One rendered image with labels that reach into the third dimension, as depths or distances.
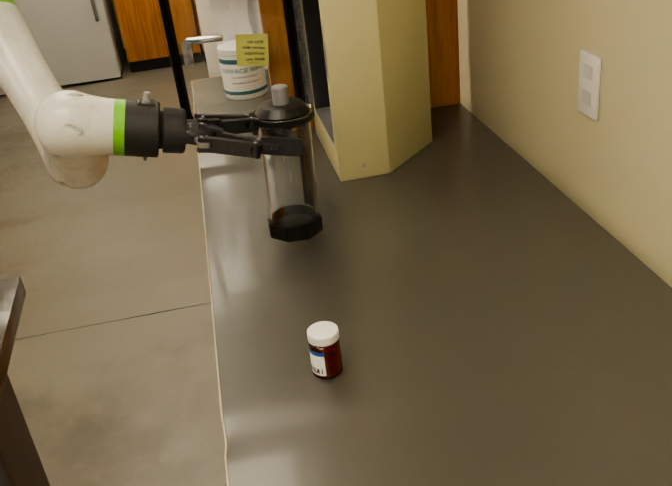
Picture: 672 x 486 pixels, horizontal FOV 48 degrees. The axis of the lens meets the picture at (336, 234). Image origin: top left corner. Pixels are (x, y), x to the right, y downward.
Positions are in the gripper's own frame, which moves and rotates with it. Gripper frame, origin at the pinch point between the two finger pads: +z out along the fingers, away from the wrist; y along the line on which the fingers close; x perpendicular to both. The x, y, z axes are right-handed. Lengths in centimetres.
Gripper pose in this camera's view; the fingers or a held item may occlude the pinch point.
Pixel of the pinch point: (282, 136)
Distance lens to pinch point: 132.6
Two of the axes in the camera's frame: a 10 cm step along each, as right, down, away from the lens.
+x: -1.3, 9.0, 4.2
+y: -2.1, -4.4, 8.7
